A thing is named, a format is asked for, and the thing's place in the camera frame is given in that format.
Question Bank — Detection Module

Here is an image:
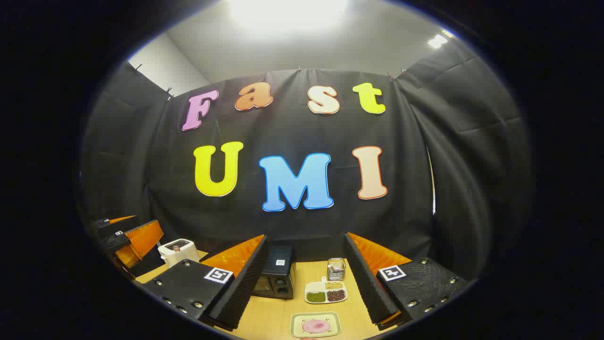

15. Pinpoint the black electric oven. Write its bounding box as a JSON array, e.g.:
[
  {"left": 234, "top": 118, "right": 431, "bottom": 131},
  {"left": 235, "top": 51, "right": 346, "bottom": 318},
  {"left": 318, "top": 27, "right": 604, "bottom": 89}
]
[{"left": 252, "top": 243, "right": 297, "bottom": 299}]

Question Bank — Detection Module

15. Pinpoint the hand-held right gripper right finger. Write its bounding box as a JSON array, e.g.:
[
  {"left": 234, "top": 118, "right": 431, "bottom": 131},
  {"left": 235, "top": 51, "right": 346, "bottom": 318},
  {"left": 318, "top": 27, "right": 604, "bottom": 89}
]
[{"left": 342, "top": 232, "right": 469, "bottom": 327}]

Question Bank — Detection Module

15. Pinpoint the black backdrop cloth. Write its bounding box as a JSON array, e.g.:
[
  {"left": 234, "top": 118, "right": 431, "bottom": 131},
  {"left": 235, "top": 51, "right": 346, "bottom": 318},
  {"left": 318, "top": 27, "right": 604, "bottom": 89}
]
[{"left": 80, "top": 45, "right": 534, "bottom": 284}]

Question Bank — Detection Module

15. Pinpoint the clear glass jar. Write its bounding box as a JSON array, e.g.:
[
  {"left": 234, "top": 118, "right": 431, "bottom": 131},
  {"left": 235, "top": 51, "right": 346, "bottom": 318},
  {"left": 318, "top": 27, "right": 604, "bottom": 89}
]
[{"left": 327, "top": 257, "right": 347, "bottom": 282}]

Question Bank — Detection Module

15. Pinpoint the white toaster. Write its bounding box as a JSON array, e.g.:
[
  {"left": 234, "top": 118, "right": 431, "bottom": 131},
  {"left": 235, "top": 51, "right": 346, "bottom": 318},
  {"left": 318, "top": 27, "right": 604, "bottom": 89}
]
[{"left": 158, "top": 238, "right": 201, "bottom": 268}]

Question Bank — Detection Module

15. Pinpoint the cream square plate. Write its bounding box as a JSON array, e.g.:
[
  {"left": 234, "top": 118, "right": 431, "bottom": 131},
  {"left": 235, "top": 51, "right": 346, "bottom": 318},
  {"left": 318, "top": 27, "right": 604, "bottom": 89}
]
[{"left": 290, "top": 312, "right": 342, "bottom": 339}]

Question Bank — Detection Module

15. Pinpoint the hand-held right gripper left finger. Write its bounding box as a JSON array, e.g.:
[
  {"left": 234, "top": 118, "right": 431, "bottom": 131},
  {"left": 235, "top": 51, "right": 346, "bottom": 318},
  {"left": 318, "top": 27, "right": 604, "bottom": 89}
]
[{"left": 141, "top": 234, "right": 268, "bottom": 331}]

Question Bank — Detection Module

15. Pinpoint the pink meat slice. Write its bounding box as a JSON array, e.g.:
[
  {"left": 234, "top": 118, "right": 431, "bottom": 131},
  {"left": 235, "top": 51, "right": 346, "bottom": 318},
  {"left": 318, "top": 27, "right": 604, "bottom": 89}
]
[{"left": 302, "top": 319, "right": 331, "bottom": 334}]

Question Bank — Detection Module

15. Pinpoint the large ceiling light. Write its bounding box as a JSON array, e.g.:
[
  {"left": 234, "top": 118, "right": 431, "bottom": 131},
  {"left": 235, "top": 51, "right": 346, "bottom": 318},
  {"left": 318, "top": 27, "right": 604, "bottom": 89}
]
[{"left": 230, "top": 0, "right": 351, "bottom": 30}]

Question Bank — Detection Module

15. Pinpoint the white divided plate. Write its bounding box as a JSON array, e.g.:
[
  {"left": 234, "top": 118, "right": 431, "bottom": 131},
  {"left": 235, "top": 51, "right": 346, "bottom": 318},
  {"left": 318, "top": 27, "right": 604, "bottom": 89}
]
[{"left": 304, "top": 277, "right": 348, "bottom": 304}]

